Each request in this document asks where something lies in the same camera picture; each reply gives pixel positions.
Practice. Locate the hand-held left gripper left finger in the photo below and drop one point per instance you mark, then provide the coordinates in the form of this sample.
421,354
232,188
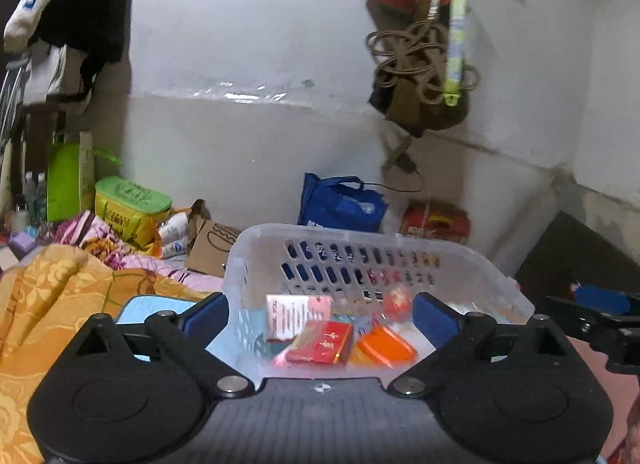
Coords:
207,320

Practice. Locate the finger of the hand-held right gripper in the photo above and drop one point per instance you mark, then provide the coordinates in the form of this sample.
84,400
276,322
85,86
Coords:
600,300

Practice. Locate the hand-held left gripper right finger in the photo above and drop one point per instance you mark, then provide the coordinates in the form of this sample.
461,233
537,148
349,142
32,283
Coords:
436,320

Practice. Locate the red round item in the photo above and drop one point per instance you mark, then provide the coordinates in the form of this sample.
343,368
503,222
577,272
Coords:
398,305

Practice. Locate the pale pink box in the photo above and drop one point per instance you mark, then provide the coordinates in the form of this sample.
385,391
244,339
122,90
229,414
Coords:
295,316

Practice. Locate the clear plastic basket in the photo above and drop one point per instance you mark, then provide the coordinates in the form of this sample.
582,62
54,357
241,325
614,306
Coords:
260,246

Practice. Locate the red cigarette box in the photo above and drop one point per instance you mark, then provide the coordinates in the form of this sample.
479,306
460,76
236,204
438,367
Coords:
320,341

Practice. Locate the pink pillow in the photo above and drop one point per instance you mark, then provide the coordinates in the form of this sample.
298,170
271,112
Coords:
587,351

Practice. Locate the dark wooden headboard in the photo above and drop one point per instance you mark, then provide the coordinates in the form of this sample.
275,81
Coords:
575,254

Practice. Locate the brown paper bag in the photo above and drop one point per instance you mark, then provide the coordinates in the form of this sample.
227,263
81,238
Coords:
210,250

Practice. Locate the red plastic packet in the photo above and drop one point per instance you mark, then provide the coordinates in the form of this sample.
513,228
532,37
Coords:
435,224

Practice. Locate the pink floral sheet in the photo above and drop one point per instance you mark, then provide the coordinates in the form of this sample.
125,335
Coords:
100,244

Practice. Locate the yellow-green storage box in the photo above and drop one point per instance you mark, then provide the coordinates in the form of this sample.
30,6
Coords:
130,209

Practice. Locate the blue shopping bag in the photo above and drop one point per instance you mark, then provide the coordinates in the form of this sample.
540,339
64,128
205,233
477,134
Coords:
340,204

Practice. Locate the orange floral blanket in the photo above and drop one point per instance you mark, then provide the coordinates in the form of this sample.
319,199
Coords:
45,304

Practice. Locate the green shopping bag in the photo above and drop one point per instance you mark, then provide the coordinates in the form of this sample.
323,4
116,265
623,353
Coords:
62,184

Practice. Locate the small purple box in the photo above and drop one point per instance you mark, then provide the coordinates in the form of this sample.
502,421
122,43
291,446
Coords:
23,242

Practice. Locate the olive hanging bag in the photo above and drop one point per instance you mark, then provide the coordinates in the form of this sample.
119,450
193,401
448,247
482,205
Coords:
425,115

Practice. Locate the clear water bottle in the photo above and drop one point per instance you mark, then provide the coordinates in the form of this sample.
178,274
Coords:
42,196
29,196

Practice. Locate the dark wooden chair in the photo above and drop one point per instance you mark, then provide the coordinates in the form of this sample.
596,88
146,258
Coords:
35,129

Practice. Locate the white tote bag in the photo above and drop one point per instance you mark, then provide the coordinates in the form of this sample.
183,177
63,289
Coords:
50,76

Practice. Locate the metal crutches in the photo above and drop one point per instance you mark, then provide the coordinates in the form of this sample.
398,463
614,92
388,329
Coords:
11,94

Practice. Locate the black garment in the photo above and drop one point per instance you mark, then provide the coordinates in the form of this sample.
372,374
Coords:
90,14

